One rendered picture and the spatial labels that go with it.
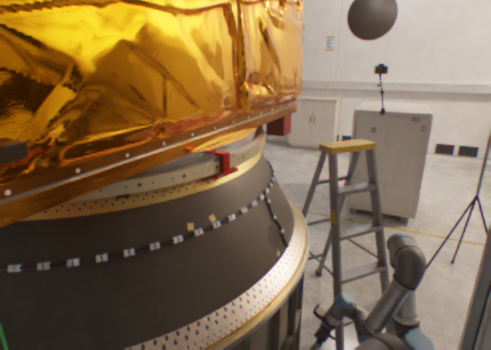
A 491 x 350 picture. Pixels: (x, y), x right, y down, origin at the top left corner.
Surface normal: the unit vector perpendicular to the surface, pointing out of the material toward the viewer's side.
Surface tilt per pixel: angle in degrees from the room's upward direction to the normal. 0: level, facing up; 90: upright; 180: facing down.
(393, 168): 90
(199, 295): 62
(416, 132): 90
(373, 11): 90
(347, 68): 90
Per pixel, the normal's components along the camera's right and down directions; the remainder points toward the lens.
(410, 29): -0.43, 0.27
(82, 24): 0.90, 0.07
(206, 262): 0.57, -0.25
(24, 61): 0.77, 0.38
